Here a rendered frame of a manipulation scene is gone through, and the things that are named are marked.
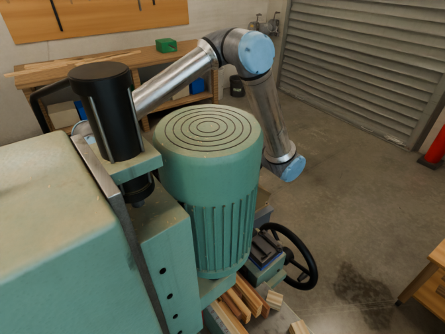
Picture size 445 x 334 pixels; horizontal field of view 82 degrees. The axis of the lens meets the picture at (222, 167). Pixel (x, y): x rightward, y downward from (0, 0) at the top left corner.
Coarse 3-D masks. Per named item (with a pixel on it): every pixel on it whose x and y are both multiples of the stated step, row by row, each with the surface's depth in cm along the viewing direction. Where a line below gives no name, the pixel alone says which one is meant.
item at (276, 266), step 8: (280, 256) 83; (248, 264) 81; (272, 264) 81; (280, 264) 85; (248, 272) 81; (256, 272) 79; (264, 272) 79; (272, 272) 84; (256, 280) 79; (264, 280) 83
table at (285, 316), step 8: (280, 272) 88; (248, 280) 83; (272, 280) 86; (280, 280) 88; (256, 288) 81; (264, 288) 81; (272, 288) 86; (264, 296) 79; (272, 312) 76; (280, 312) 76; (288, 312) 76; (208, 320) 75; (240, 320) 74; (256, 320) 74; (264, 320) 74; (272, 320) 74; (280, 320) 74; (288, 320) 74; (296, 320) 74; (248, 328) 72; (256, 328) 72; (264, 328) 72; (272, 328) 72; (280, 328) 72; (288, 328) 72
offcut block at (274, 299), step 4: (268, 292) 76; (272, 292) 76; (276, 292) 77; (268, 296) 76; (272, 296) 76; (276, 296) 76; (280, 296) 76; (268, 300) 75; (272, 300) 75; (276, 300) 75; (280, 300) 75; (268, 304) 76; (272, 304) 75; (276, 304) 74; (280, 304) 74; (272, 308) 76; (276, 308) 75
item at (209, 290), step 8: (200, 280) 66; (208, 280) 66; (216, 280) 66; (224, 280) 66; (232, 280) 69; (200, 288) 64; (208, 288) 64; (216, 288) 65; (224, 288) 68; (200, 296) 62; (208, 296) 64; (216, 296) 67; (208, 304) 67
